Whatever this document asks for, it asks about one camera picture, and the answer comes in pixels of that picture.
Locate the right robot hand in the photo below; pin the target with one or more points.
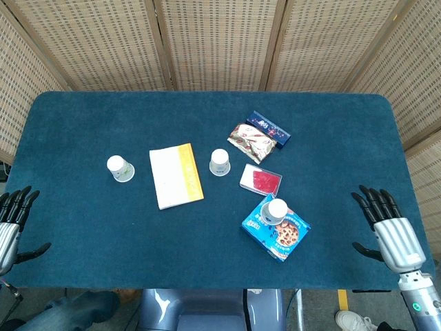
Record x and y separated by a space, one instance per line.
399 241

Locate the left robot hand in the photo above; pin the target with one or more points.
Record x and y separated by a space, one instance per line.
7 241

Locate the white paper cup blue flower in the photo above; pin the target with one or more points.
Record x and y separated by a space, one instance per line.
275 210

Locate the white paper cup green flower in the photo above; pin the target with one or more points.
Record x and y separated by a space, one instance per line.
119 169

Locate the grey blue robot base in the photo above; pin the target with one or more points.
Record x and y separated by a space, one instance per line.
206 310

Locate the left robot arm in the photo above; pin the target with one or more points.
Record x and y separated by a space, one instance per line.
4 303

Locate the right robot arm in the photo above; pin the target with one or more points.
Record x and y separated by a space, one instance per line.
422 300

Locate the woven folding screen panel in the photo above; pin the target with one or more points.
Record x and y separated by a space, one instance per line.
427 186
20 86
406 76
96 41
330 41
220 41

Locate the yellow floor tape strip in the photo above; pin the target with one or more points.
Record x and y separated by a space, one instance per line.
342 299

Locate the white sneaker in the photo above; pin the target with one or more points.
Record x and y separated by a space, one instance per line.
353 320

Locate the person leg in jeans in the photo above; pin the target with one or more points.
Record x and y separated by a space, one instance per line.
69 310

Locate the blue felt table cover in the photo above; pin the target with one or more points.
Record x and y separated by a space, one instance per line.
103 241

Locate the blue cookie box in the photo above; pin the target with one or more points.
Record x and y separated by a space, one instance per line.
287 239

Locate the grey metal table leg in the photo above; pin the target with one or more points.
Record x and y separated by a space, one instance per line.
299 310

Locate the red ink pad case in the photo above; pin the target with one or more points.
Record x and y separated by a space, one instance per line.
263 181

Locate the dark blue long carton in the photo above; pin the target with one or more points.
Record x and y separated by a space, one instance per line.
270 129

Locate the white and yellow notebook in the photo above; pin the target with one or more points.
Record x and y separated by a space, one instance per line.
172 179

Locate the gold foil snack bag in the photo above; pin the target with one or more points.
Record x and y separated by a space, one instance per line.
251 141

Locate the white paper cup blue print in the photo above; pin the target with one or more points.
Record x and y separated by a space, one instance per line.
219 162

